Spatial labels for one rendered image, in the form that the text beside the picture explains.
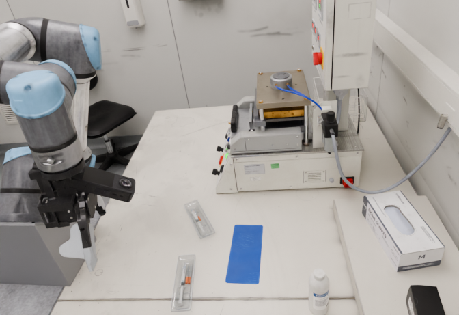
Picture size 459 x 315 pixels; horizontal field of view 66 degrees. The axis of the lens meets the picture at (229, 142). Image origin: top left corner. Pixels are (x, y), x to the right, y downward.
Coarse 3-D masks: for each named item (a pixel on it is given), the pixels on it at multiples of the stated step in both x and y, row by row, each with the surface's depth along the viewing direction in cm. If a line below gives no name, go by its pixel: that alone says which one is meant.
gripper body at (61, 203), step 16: (32, 176) 59; (48, 176) 58; (64, 176) 58; (48, 192) 61; (64, 192) 62; (80, 192) 63; (48, 208) 61; (64, 208) 61; (48, 224) 63; (64, 224) 63
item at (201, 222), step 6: (186, 204) 130; (192, 204) 130; (198, 204) 130; (186, 210) 128; (192, 210) 127; (198, 210) 127; (192, 216) 125; (198, 216) 124; (204, 216) 124; (198, 222) 122; (204, 222) 122; (198, 228) 119; (204, 228) 119; (210, 228) 119; (204, 234) 117
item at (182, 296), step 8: (184, 256) 110; (192, 256) 110; (184, 264) 108; (192, 264) 107; (176, 272) 106; (184, 272) 105; (192, 272) 105; (176, 280) 103; (184, 280) 103; (192, 280) 102; (176, 288) 101; (184, 288) 100; (176, 296) 99; (184, 296) 98; (176, 304) 97; (184, 304) 96
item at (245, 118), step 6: (252, 108) 137; (240, 114) 142; (246, 114) 142; (252, 114) 135; (240, 120) 138; (246, 120) 138; (252, 120) 133; (240, 126) 134; (246, 126) 134; (252, 126) 130; (234, 132) 131; (312, 132) 125; (312, 138) 126
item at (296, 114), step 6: (270, 108) 125; (276, 108) 124; (282, 108) 124; (288, 108) 123; (294, 108) 123; (300, 108) 122; (264, 114) 123; (270, 114) 123; (276, 114) 123; (282, 114) 123; (288, 114) 123; (294, 114) 122; (300, 114) 122; (270, 120) 124; (276, 120) 124; (282, 120) 124; (288, 120) 124
